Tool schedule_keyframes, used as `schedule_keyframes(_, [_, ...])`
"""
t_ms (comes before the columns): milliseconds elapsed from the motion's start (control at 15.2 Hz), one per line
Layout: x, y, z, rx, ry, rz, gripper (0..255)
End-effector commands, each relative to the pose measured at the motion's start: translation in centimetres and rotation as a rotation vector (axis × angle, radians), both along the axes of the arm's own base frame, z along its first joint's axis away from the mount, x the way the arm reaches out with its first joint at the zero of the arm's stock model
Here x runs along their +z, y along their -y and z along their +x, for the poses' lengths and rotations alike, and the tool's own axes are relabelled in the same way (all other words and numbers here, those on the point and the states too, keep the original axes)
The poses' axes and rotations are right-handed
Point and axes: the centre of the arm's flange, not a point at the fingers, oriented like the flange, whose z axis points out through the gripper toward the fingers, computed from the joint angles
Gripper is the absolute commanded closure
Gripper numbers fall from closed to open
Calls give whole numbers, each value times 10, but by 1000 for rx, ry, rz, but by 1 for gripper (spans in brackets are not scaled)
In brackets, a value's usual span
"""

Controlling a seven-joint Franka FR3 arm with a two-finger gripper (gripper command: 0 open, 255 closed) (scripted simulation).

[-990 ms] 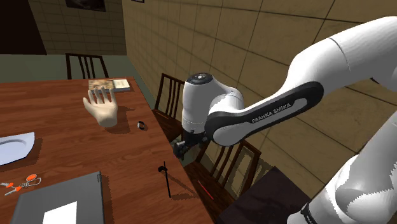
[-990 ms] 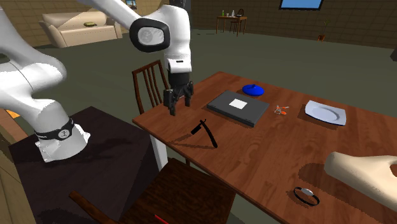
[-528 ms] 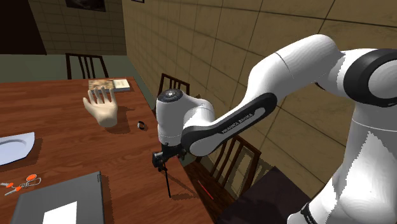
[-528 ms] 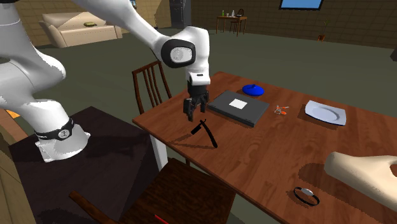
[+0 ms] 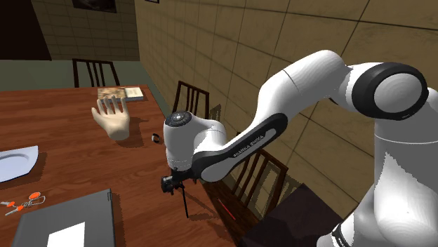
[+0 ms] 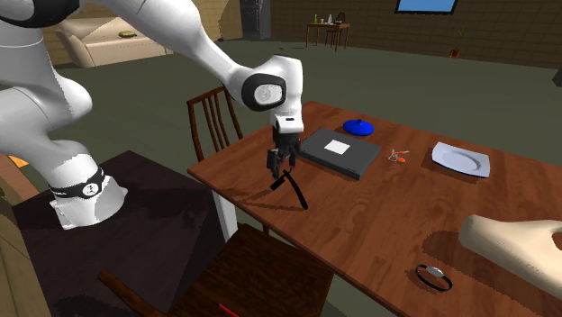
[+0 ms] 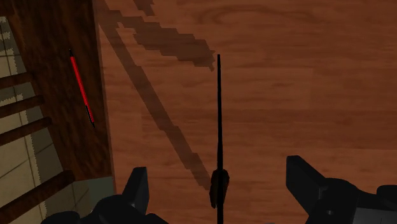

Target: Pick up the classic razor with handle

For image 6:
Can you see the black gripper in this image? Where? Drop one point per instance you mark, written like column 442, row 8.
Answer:
column 285, row 141

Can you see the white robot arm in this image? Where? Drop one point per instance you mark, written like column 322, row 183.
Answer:
column 39, row 109

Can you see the black folding razor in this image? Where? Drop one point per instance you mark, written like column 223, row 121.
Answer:
column 297, row 191

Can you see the blue round lid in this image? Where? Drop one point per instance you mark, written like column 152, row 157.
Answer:
column 358, row 127

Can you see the wooden slat-back chair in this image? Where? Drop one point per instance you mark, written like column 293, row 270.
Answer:
column 214, row 118

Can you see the brown wooden dining table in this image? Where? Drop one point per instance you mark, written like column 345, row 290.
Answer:
column 373, row 219

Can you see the dark wooden chair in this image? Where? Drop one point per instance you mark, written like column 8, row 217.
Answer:
column 263, row 272

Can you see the small orange and silver tool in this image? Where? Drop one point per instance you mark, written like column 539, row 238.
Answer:
column 398, row 155

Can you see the small wooden side table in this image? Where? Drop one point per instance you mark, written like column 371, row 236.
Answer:
column 328, row 27

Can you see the dark tall cabinet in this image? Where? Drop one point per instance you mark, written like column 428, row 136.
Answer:
column 255, row 19

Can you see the dark robot stand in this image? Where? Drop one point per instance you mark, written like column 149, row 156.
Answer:
column 145, row 228

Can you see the white square plate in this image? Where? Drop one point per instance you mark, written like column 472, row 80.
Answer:
column 461, row 159

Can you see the beige sofa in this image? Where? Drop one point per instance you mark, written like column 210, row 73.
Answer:
column 109, row 46

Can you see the potted plant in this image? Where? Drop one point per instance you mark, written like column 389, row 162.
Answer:
column 457, row 46

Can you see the blue window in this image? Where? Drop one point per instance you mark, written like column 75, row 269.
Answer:
column 426, row 5

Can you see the cream curved object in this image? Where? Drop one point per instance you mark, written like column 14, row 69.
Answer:
column 513, row 246

